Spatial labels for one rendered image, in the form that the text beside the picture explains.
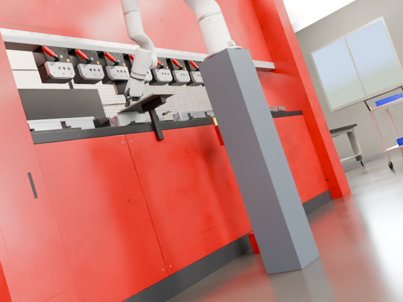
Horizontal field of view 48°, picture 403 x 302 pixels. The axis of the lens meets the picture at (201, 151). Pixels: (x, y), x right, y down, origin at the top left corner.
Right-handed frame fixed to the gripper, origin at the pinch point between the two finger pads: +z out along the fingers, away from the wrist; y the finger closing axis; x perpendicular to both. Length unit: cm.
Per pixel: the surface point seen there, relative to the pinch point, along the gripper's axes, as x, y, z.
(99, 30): -29.1, 6.6, -33.5
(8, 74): 12, 86, -18
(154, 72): -14.3, -31.0, -15.0
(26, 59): -257, -117, 42
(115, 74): -11.6, 5.3, -13.8
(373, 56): -68, -738, -56
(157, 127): 21.6, 0.2, 5.8
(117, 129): 18.7, 28.1, 5.6
